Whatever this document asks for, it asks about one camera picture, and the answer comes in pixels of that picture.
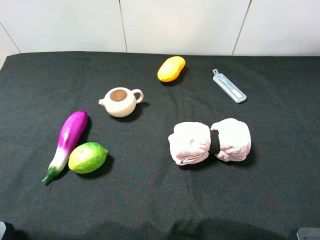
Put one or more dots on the purple toy eggplant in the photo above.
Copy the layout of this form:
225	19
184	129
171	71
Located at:
68	138

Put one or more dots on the pink rolled towel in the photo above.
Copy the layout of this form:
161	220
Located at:
190	141

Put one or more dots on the beige ceramic teapot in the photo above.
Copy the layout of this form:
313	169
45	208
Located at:
120	102

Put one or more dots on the yellow mango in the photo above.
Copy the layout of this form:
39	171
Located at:
171	69

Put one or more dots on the black band on towel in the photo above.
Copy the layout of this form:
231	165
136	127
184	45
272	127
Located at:
215	142

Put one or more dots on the black table cloth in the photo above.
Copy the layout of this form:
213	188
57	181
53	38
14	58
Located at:
139	193

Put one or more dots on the green lime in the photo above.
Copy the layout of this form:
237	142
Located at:
87	157

